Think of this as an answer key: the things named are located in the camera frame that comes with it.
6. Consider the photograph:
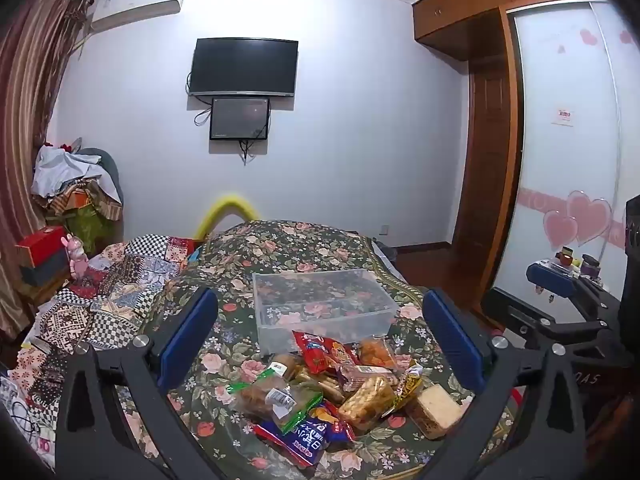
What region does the pile of clothes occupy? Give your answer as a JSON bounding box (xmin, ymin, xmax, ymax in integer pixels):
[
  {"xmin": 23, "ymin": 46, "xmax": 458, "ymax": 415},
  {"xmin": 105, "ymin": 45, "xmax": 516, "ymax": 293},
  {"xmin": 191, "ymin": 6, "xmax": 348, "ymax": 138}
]
[{"xmin": 30, "ymin": 136, "xmax": 125, "ymax": 256}]

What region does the brown wafer packet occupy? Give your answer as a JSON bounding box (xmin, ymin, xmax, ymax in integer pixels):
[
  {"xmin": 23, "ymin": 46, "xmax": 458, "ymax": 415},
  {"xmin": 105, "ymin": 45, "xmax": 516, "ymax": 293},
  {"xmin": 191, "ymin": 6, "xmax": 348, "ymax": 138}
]
[{"xmin": 340, "ymin": 363, "xmax": 407, "ymax": 392}]

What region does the wall-mounted black television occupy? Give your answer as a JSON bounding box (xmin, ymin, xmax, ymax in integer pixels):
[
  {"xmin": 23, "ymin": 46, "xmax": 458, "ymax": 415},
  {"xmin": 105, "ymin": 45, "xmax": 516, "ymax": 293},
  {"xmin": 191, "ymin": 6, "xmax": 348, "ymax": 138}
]
[{"xmin": 188, "ymin": 37, "xmax": 300, "ymax": 99}]

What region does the pink plush toy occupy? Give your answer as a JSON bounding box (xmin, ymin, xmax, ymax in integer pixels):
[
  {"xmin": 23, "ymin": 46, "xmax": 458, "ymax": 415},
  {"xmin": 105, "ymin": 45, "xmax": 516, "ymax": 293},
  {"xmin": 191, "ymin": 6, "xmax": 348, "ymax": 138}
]
[{"xmin": 60, "ymin": 233, "xmax": 90, "ymax": 279}]

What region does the pale cake block packet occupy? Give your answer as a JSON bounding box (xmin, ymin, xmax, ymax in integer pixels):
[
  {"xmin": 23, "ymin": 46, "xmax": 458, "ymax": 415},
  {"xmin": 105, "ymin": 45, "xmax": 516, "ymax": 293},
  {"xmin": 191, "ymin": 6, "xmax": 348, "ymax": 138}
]
[{"xmin": 405, "ymin": 382, "xmax": 465, "ymax": 441}]

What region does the wooden door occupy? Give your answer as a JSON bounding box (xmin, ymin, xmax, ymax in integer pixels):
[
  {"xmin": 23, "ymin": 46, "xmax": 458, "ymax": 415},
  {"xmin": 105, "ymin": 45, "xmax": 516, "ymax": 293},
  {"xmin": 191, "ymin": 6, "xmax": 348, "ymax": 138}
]
[{"xmin": 451, "ymin": 7, "xmax": 524, "ymax": 252}]

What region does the red box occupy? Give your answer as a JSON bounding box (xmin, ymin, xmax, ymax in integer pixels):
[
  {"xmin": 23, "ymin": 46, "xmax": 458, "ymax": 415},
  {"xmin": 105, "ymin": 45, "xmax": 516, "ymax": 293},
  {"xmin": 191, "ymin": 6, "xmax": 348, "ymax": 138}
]
[{"xmin": 14, "ymin": 225, "xmax": 69, "ymax": 269}]

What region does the black monitor cable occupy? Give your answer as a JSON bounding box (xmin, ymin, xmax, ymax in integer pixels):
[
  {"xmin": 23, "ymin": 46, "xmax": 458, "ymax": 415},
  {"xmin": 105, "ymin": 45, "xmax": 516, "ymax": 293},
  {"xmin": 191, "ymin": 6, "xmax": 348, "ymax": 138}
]
[{"xmin": 238, "ymin": 136, "xmax": 262, "ymax": 166}]

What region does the golden crispy rice bar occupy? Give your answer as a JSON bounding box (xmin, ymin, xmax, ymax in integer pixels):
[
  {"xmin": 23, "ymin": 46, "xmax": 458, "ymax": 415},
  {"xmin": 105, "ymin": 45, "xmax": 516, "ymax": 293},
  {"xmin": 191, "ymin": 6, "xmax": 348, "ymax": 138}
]
[{"xmin": 337, "ymin": 375, "xmax": 399, "ymax": 436}]

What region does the small black wall monitor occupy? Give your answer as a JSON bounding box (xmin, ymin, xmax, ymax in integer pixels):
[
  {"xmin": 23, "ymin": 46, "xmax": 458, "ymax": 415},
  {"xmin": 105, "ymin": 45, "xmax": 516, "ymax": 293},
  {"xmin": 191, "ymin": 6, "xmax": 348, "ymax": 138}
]
[{"xmin": 209, "ymin": 97, "xmax": 272, "ymax": 141}]

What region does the red biscuit packet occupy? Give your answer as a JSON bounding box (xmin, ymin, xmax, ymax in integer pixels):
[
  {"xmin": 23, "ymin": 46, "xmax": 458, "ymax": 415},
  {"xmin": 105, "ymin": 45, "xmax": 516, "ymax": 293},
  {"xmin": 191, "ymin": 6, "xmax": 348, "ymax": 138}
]
[{"xmin": 292, "ymin": 330, "xmax": 362, "ymax": 376}]

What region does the round brown bread roll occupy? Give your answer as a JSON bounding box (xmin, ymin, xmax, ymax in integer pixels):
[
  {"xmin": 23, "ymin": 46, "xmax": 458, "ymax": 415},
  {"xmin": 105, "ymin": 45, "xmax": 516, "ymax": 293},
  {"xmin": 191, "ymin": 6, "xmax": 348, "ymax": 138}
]
[{"xmin": 270, "ymin": 354, "xmax": 301, "ymax": 380}]

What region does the white air conditioner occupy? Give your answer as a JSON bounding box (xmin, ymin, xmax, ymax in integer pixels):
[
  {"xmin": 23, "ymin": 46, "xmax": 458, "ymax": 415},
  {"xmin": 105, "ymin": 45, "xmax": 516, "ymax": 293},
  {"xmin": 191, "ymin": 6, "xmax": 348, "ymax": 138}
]
[{"xmin": 89, "ymin": 0, "xmax": 189, "ymax": 34}]

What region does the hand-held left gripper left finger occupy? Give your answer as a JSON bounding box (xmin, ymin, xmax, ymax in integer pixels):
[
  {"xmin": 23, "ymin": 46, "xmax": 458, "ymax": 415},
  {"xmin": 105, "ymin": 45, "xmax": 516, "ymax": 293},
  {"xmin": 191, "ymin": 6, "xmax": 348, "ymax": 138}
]
[{"xmin": 55, "ymin": 287, "xmax": 219, "ymax": 480}]

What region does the yellow snack packet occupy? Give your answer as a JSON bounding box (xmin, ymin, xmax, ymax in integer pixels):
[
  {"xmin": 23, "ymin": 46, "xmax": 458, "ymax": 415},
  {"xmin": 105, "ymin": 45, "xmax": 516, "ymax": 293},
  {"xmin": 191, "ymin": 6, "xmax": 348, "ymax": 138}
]
[{"xmin": 391, "ymin": 362, "xmax": 426, "ymax": 413}]

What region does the yellow foam tube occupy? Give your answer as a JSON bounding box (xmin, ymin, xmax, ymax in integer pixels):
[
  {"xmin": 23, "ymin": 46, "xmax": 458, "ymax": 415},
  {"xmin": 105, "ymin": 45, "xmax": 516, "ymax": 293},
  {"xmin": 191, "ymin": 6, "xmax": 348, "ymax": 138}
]
[{"xmin": 193, "ymin": 193, "xmax": 262, "ymax": 242}]

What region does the white heart-print sliding door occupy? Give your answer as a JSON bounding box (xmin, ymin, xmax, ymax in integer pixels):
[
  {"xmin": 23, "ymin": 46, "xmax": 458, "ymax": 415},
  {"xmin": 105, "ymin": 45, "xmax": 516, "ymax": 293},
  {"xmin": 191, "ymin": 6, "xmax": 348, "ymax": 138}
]
[{"xmin": 491, "ymin": 0, "xmax": 640, "ymax": 313}]

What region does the orange snack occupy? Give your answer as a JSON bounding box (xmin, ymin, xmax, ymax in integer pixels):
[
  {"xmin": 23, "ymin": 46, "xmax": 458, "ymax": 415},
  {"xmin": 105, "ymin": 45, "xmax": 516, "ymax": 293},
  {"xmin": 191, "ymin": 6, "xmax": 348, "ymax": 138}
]
[{"xmin": 357, "ymin": 337, "xmax": 401, "ymax": 370}]

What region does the green-edged bread packet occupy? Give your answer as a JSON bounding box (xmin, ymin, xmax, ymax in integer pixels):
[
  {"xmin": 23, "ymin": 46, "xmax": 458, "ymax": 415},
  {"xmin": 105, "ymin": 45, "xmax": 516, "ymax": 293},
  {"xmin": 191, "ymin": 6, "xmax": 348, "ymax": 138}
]
[{"xmin": 229, "ymin": 366, "xmax": 325, "ymax": 436}]

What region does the floral dark blanket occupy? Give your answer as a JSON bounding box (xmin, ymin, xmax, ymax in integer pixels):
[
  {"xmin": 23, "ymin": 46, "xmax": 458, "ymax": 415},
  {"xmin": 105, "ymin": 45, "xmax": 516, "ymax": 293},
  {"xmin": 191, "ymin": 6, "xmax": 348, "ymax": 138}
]
[{"xmin": 135, "ymin": 219, "xmax": 518, "ymax": 480}]

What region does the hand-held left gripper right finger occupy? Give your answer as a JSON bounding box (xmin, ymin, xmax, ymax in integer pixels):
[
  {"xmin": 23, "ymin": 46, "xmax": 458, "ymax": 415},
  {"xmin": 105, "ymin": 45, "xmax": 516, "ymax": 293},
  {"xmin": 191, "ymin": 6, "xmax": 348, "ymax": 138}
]
[{"xmin": 422, "ymin": 287, "xmax": 590, "ymax": 480}]

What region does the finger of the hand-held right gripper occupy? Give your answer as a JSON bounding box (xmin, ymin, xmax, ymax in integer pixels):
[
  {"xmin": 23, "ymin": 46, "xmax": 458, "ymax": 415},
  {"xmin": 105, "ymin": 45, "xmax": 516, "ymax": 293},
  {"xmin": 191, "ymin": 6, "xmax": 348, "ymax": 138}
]
[
  {"xmin": 481, "ymin": 286, "xmax": 627, "ymax": 362},
  {"xmin": 525, "ymin": 261, "xmax": 622, "ymax": 320}
]

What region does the clear plastic storage box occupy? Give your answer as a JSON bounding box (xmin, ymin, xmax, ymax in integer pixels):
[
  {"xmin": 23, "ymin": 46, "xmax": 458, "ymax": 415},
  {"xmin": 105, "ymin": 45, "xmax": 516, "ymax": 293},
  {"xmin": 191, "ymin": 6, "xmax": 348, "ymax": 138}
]
[{"xmin": 252, "ymin": 268, "xmax": 402, "ymax": 355}]

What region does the striped brown curtain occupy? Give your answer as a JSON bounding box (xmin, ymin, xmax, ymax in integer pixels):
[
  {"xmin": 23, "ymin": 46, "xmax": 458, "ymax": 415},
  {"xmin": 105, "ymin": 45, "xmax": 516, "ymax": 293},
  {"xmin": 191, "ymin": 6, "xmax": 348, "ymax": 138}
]
[{"xmin": 0, "ymin": 0, "xmax": 95, "ymax": 343}]

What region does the blue snack packet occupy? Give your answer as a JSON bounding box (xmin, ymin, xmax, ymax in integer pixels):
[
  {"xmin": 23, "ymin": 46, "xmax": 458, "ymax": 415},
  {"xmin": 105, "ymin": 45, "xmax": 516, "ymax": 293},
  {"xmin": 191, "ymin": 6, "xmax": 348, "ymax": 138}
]
[{"xmin": 252, "ymin": 402, "xmax": 358, "ymax": 468}]

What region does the wooden overhead cabinet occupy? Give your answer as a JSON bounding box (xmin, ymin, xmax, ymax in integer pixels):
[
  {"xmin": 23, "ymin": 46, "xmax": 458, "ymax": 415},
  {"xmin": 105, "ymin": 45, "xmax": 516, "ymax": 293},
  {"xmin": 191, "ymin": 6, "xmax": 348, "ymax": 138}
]
[{"xmin": 412, "ymin": 0, "xmax": 610, "ymax": 62}]

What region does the patchwork quilt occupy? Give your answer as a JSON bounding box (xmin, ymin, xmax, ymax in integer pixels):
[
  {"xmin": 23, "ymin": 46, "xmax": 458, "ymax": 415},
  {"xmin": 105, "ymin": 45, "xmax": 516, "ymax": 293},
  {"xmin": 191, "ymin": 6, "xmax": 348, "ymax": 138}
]
[{"xmin": 0, "ymin": 234, "xmax": 201, "ymax": 463}]

